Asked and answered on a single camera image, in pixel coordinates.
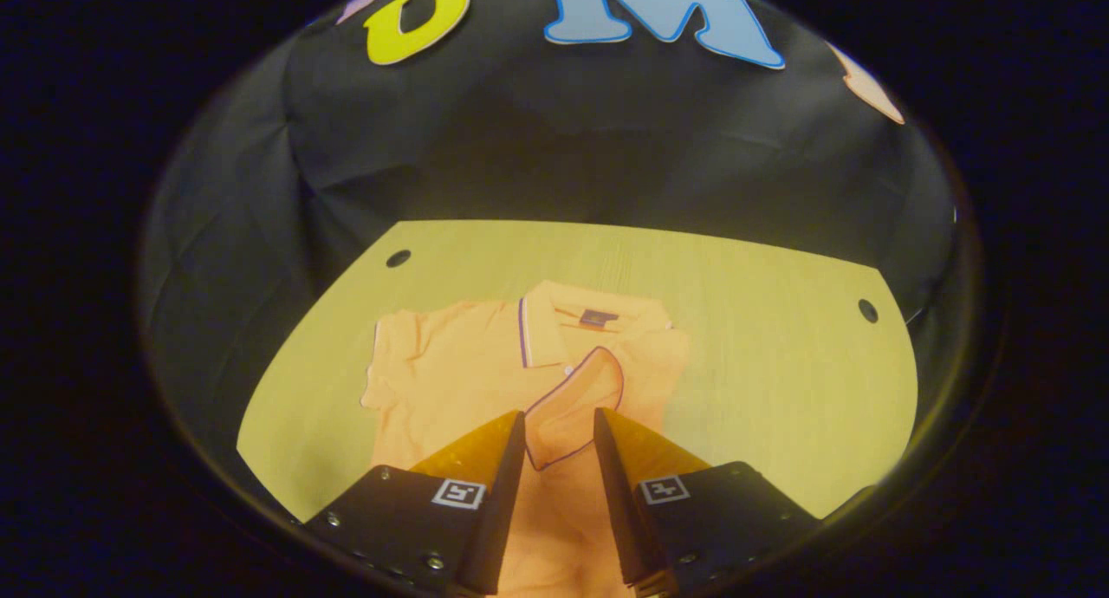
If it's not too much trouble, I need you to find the black backdrop cloth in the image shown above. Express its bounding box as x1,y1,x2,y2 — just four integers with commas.
141,0,964,530

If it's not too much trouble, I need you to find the orange T-shirt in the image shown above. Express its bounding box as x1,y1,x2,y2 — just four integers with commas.
360,279,692,598

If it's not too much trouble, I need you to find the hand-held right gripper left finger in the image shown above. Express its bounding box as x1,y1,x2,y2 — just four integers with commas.
303,409,529,598

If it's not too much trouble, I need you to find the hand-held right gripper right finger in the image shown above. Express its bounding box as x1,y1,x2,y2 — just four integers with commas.
593,406,825,598

